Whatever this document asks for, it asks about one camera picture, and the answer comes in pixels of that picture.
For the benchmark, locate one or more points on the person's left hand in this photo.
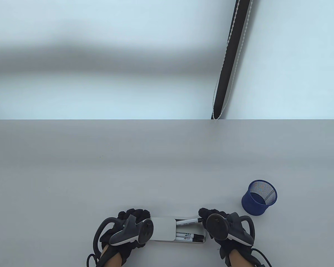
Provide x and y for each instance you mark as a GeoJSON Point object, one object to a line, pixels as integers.
{"type": "Point", "coordinates": [136, 214]}

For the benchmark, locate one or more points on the person's right hand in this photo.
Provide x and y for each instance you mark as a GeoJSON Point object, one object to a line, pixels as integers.
{"type": "Point", "coordinates": [208, 212]}

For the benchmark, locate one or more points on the white marker with black cap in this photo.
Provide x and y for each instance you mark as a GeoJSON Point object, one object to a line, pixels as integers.
{"type": "Point", "coordinates": [185, 232]}
{"type": "Point", "coordinates": [188, 221]}
{"type": "Point", "coordinates": [189, 237]}

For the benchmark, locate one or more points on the silver metal sliding box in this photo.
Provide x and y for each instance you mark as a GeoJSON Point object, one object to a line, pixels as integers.
{"type": "Point", "coordinates": [162, 229]}

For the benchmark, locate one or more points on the person's left forearm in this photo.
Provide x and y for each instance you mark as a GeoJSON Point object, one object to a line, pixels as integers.
{"type": "Point", "coordinates": [112, 257]}

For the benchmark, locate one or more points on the person's right forearm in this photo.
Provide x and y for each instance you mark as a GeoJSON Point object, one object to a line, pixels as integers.
{"type": "Point", "coordinates": [238, 260]}

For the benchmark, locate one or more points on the black white right hand controller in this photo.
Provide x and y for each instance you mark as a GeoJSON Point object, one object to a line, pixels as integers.
{"type": "Point", "coordinates": [220, 225]}

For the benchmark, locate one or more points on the black white hand controller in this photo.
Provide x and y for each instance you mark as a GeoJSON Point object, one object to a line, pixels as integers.
{"type": "Point", "coordinates": [128, 232]}
{"type": "Point", "coordinates": [220, 225]}

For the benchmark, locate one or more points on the black white left hand controller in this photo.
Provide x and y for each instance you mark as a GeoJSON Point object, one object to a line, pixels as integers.
{"type": "Point", "coordinates": [128, 232]}

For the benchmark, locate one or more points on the blue mesh pen cup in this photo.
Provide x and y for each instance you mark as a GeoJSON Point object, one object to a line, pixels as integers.
{"type": "Point", "coordinates": [253, 204]}

